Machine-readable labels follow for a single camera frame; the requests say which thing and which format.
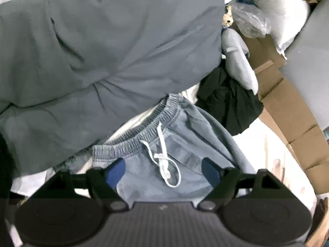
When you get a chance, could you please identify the white printed bed sheet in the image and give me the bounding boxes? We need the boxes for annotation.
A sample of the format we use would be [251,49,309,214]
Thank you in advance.
[10,87,317,247]

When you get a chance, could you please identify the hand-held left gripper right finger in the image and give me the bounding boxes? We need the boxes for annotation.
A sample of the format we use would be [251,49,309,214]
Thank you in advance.
[202,157,281,211]

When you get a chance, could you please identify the blue denim pants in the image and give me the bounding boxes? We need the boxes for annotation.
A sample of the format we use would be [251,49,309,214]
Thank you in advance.
[53,94,257,206]

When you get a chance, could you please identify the white pillow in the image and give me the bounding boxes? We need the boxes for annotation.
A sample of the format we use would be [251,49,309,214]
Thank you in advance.
[221,0,310,57]

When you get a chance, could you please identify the black garment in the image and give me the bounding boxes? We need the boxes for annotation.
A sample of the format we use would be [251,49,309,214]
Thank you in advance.
[197,67,264,136]

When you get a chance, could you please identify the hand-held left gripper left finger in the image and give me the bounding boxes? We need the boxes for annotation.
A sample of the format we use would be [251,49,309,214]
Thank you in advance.
[47,158,129,211]

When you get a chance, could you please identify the cardboard box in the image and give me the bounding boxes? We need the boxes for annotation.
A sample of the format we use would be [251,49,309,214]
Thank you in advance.
[238,28,329,195]

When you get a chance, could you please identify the clear plastic bag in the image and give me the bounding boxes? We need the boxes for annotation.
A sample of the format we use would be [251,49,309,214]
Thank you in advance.
[228,0,272,38]

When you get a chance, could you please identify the grey t-shirt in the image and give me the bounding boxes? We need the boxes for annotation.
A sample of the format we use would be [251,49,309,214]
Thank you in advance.
[0,0,227,178]

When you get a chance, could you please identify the fuzzy grey tan plush toy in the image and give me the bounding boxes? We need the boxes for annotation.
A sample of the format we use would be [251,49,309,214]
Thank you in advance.
[222,5,235,28]

